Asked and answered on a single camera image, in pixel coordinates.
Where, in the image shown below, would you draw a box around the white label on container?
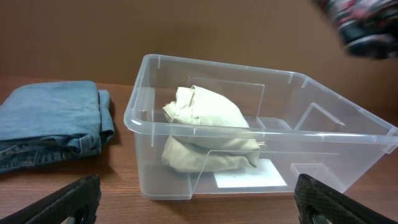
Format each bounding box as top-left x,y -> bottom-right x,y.
214,159 -> 287,188

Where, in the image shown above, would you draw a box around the clear plastic storage container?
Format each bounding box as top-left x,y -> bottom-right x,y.
124,54 -> 397,200

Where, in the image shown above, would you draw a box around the folded blue denim jeans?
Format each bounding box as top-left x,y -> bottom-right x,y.
1,81 -> 114,173

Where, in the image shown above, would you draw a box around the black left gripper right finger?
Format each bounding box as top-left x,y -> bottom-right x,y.
294,174 -> 397,224

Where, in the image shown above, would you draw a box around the cream cloth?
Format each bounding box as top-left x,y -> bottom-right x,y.
162,85 -> 260,173

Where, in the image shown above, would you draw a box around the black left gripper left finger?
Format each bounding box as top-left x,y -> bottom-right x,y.
1,174 -> 101,224

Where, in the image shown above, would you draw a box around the plaid shirt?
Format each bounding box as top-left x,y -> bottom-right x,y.
312,0 -> 397,60

